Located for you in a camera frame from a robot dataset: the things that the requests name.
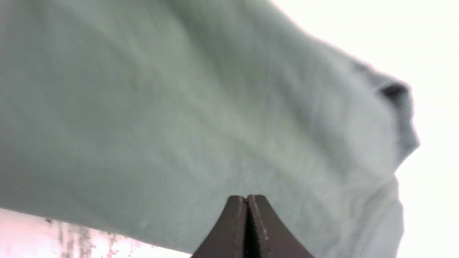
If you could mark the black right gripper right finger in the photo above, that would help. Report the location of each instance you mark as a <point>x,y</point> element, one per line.
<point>266,234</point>

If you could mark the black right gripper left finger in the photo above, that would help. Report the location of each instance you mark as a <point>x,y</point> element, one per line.
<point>227,237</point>

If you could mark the green long sleeve shirt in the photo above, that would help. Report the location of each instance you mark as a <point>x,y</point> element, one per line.
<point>142,116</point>

